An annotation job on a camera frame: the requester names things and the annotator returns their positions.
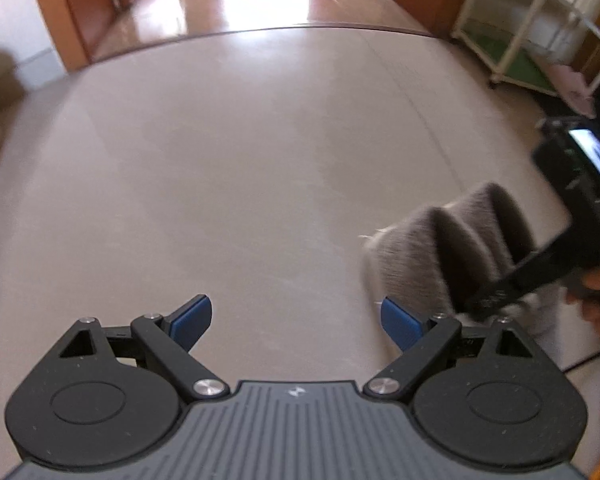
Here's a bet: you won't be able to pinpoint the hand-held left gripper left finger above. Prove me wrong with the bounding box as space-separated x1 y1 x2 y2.
56 294 231 402

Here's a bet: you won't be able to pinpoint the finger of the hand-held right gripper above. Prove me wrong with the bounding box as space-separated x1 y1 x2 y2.
461 224 582 317

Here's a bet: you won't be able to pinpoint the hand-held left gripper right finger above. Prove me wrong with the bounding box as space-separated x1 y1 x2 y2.
363 297 539 404

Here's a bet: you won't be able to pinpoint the grey fluffy slipper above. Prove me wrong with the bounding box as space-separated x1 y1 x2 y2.
442 182 538 281
360 204 566 343

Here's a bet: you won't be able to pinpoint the pink rubber slipper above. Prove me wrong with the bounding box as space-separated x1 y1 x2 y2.
549 62 597 117

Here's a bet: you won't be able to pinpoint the white shoe rack green shelves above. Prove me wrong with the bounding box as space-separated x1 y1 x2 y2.
452 0 600 97

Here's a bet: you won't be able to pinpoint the black cable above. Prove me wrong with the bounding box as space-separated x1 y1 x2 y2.
562 342 600 377

